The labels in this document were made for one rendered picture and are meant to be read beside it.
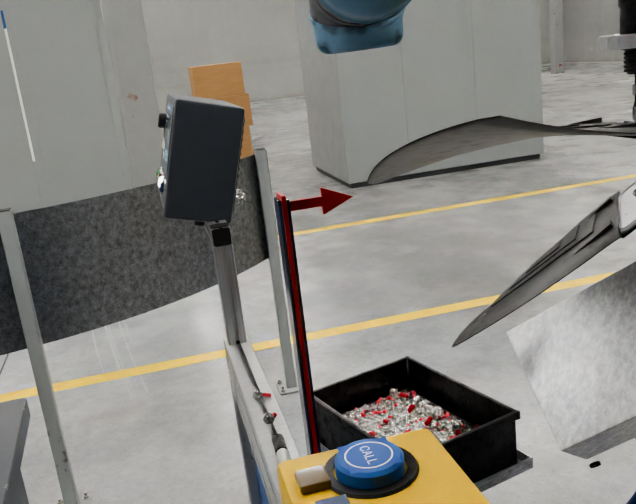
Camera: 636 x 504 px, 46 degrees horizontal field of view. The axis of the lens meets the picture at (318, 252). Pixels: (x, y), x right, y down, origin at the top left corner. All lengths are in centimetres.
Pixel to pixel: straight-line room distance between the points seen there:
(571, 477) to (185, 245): 140
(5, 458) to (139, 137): 422
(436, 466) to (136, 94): 449
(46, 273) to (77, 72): 436
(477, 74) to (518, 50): 46
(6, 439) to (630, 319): 58
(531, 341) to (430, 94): 632
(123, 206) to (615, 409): 185
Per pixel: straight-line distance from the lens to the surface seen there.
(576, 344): 76
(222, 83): 867
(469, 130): 56
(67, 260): 232
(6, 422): 78
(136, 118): 485
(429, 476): 44
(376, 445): 45
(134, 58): 484
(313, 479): 43
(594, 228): 87
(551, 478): 241
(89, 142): 659
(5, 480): 68
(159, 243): 244
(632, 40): 73
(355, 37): 60
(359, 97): 681
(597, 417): 74
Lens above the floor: 131
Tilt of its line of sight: 15 degrees down
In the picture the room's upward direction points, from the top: 7 degrees counter-clockwise
